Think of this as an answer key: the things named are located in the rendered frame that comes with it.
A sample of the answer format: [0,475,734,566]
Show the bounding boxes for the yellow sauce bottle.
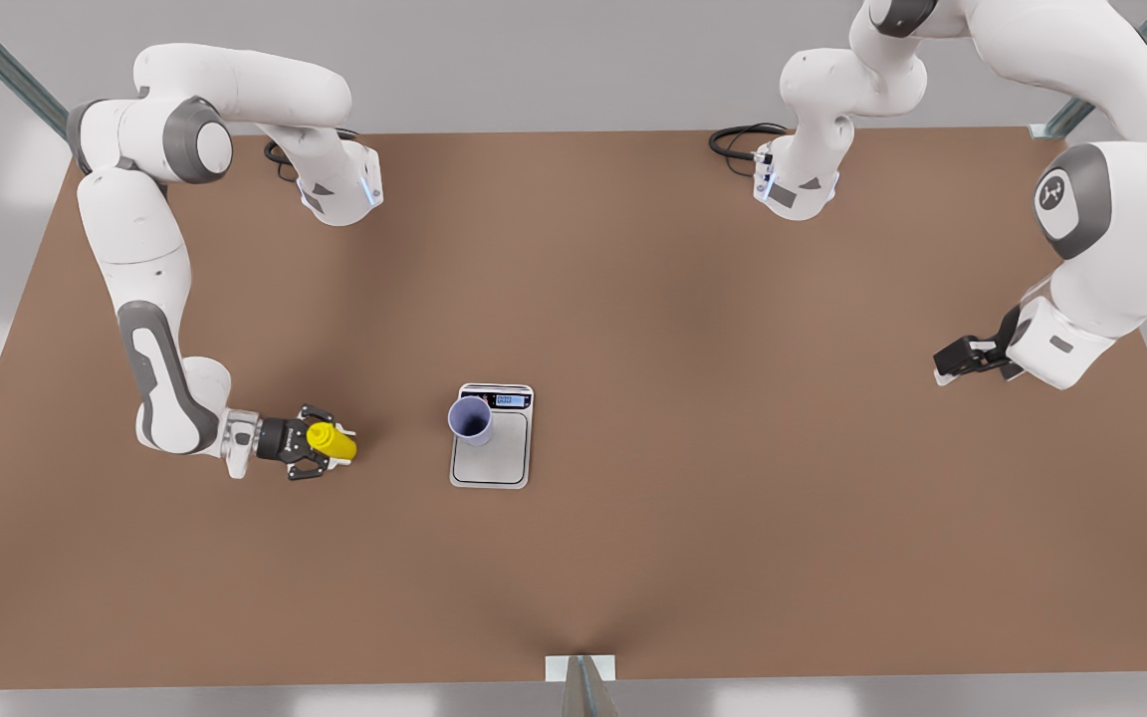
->
[306,421,358,462]

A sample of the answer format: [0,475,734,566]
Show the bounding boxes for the lavender blue cup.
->
[447,394,494,447]

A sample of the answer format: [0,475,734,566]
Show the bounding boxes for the grey digital kitchen scale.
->
[449,382,536,491]

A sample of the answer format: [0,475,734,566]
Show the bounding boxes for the black cable loop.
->
[263,127,360,184]
[708,122,790,178]

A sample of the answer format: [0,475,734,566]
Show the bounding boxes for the silver frame post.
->
[545,654,621,717]
[0,0,71,138]
[1029,0,1147,139]

